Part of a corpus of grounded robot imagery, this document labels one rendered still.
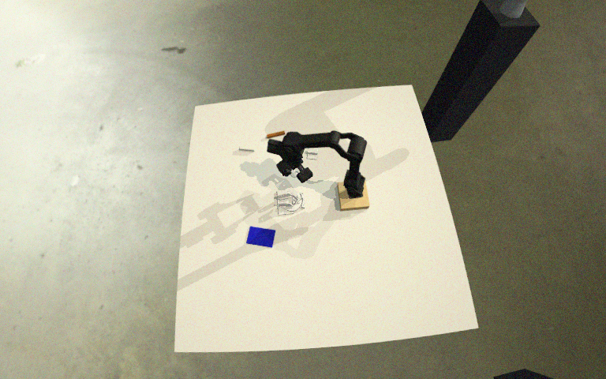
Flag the blue rectangular plate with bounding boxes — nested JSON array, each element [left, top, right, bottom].
[[247, 227, 275, 247]]

